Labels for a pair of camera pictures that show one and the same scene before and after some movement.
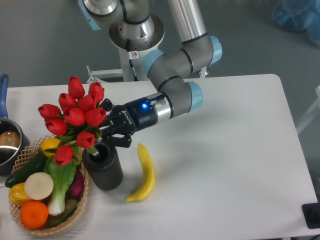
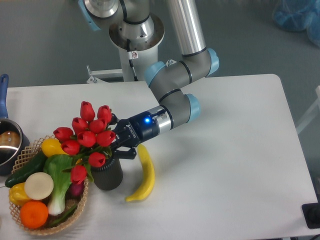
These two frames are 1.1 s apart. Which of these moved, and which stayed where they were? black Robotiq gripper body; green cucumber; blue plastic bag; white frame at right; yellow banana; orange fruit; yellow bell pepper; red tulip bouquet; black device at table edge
Moved: black Robotiq gripper body; red tulip bouquet
Stayed: yellow banana; white frame at right; orange fruit; yellow bell pepper; black device at table edge; blue plastic bag; green cucumber
